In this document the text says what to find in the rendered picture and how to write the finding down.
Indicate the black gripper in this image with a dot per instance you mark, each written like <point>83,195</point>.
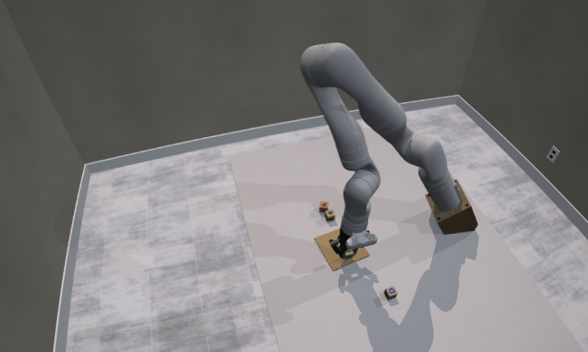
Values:
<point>342,248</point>

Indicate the tan flat square mat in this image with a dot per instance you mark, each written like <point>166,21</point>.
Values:
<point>332,258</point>

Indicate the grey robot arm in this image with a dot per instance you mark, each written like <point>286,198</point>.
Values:
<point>336,65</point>

